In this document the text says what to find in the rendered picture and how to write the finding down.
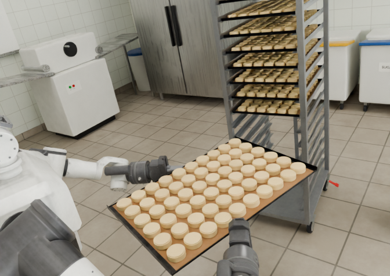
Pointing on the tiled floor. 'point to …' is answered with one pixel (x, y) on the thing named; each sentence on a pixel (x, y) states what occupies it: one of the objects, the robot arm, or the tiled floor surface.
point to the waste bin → (138, 69)
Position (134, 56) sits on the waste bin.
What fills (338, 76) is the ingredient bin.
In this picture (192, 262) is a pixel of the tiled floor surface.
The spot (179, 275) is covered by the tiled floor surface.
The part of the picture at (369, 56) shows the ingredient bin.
